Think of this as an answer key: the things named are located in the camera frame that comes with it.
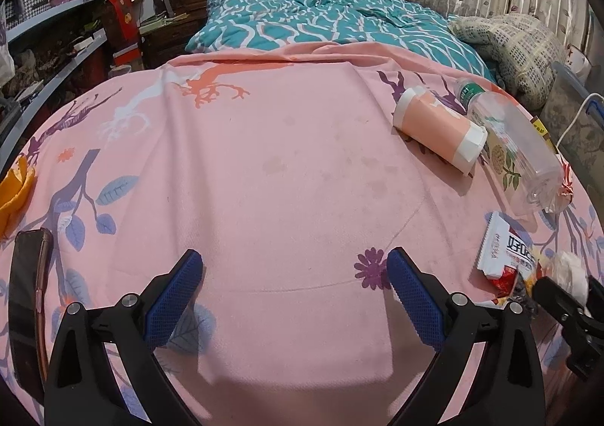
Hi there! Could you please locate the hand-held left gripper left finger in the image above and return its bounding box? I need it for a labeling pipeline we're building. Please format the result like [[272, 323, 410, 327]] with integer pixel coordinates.
[[43, 249, 205, 426]]

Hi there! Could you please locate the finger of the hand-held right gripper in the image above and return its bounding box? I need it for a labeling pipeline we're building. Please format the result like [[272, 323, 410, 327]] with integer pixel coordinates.
[[532, 276, 590, 320]]

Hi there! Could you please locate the dark wooden nightstand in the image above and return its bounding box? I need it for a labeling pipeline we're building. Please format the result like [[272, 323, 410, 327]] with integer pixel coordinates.
[[140, 13, 208, 71]]

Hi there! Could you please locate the clear plastic bottle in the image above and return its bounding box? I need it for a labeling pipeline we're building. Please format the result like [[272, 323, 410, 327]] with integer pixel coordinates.
[[454, 77, 574, 221]]

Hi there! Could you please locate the grey shelf unit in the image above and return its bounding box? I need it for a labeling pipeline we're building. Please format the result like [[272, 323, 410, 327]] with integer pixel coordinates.
[[0, 0, 147, 172]]

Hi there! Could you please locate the teal patterned quilt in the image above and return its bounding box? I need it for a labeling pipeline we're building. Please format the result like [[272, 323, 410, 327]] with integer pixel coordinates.
[[185, 0, 496, 82]]

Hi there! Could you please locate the small red white wrapper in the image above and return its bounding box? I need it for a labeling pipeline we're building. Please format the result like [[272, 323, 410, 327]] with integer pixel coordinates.
[[542, 162, 575, 214]]

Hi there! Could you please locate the red box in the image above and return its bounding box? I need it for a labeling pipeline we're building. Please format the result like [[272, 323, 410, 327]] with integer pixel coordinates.
[[108, 0, 142, 66]]

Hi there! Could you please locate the orange peel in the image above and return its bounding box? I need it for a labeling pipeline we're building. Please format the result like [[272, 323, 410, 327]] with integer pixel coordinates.
[[0, 155, 39, 240]]

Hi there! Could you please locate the red white snack wrapper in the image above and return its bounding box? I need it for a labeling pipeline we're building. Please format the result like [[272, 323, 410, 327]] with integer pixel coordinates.
[[476, 211, 543, 299]]

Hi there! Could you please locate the orange white cylindrical roll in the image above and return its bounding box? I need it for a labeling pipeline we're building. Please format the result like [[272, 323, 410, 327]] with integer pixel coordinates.
[[393, 85, 488, 174]]

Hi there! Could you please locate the houndstooth bag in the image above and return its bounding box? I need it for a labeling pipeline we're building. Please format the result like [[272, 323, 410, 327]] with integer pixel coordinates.
[[5, 0, 50, 31]]

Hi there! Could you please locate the white cable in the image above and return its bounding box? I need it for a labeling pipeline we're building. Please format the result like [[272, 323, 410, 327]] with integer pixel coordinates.
[[557, 93, 604, 148]]

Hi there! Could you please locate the yellow brown packet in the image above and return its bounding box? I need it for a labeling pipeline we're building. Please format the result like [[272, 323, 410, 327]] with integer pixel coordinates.
[[531, 117, 560, 155]]

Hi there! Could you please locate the black smartphone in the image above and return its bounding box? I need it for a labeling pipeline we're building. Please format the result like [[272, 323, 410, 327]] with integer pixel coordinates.
[[8, 228, 55, 401]]

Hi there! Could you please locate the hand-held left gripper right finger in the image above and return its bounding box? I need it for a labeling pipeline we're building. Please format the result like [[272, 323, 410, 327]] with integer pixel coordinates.
[[386, 247, 550, 426]]

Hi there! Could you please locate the white tissue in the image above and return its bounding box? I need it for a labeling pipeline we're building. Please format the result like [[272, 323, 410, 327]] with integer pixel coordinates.
[[550, 251, 602, 306]]

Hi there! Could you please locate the beige patterned pillow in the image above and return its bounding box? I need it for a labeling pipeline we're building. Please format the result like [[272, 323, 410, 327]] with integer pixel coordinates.
[[448, 13, 567, 111]]

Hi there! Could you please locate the pink printed bed sheet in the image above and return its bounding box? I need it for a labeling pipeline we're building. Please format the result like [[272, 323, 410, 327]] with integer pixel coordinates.
[[0, 44, 604, 426]]

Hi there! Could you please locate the clear plastic storage bin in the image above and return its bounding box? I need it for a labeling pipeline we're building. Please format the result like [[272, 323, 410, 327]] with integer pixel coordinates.
[[538, 60, 604, 181]]

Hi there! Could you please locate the white mug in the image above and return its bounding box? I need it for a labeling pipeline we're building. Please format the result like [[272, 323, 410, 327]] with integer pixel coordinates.
[[566, 45, 593, 78]]

